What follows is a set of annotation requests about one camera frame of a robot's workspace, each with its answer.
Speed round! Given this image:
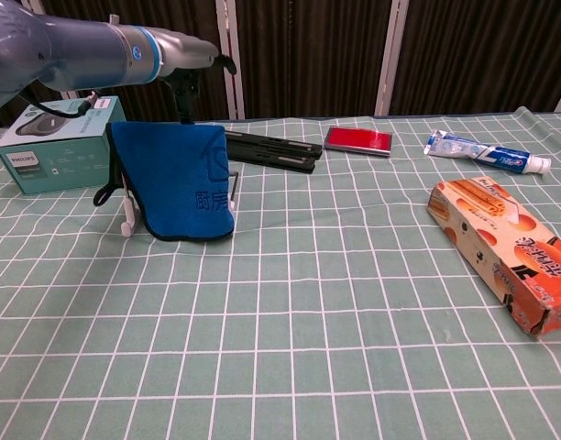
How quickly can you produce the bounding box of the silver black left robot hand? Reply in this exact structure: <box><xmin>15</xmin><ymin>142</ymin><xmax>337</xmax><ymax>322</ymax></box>
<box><xmin>156</xmin><ymin>27</ymin><xmax>238</xmax><ymax>125</ymax></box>

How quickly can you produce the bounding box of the blue and grey towel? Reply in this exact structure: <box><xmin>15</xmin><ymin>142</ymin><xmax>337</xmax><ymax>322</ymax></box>
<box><xmin>93</xmin><ymin>119</ymin><xmax>237</xmax><ymax>243</ymax></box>

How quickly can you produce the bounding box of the dark folding screen partition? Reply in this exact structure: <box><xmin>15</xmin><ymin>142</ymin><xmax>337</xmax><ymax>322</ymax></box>
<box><xmin>0</xmin><ymin>0</ymin><xmax>561</xmax><ymax>129</ymax></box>

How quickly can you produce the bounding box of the black folding laptop stand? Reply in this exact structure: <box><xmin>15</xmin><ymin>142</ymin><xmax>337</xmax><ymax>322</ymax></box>
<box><xmin>224</xmin><ymin>129</ymin><xmax>325</xmax><ymax>175</ymax></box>

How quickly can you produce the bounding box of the teal Philips speaker box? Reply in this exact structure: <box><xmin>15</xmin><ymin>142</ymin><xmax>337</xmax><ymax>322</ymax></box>
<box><xmin>0</xmin><ymin>94</ymin><xmax>128</xmax><ymax>194</ymax></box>

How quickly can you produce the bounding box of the red flat case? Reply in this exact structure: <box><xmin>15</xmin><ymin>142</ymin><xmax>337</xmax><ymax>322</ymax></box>
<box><xmin>323</xmin><ymin>126</ymin><xmax>394</xmax><ymax>160</ymax></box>

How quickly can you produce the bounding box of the green checked tablecloth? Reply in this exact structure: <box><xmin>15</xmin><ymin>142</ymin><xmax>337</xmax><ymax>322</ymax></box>
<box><xmin>0</xmin><ymin>105</ymin><xmax>561</xmax><ymax>440</ymax></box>

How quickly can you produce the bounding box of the blue white toothpaste tube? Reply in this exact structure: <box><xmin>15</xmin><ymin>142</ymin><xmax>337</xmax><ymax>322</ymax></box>
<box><xmin>423</xmin><ymin>129</ymin><xmax>552</xmax><ymax>175</ymax></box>

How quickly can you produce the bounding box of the orange snack box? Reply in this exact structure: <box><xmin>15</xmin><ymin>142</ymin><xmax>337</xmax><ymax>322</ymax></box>
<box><xmin>426</xmin><ymin>176</ymin><xmax>561</xmax><ymax>340</ymax></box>

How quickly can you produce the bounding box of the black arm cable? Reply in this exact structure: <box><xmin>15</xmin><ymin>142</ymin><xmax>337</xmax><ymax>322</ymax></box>
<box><xmin>21</xmin><ymin>90</ymin><xmax>102</xmax><ymax>119</ymax></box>

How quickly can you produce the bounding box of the metal wire rack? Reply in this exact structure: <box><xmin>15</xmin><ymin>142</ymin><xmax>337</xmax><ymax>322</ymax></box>
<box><xmin>117</xmin><ymin>170</ymin><xmax>241</xmax><ymax>237</ymax></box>

